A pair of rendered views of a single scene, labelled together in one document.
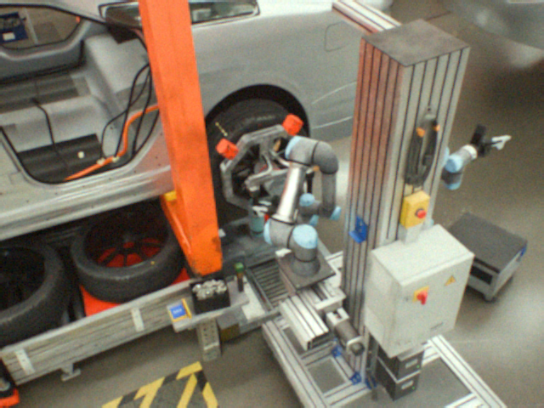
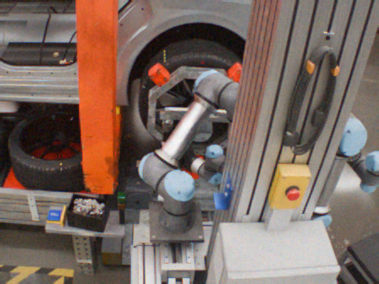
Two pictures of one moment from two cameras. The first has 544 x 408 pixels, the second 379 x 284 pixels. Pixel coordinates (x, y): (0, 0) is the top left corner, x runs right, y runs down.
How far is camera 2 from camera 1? 114 cm
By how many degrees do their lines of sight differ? 13
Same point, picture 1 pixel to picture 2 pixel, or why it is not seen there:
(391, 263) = (235, 246)
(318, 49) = not seen: hidden behind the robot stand
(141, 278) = (46, 173)
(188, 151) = (90, 49)
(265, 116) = (211, 55)
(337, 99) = not seen: hidden behind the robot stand
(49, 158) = (35, 51)
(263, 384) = not seen: outside the picture
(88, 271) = (12, 150)
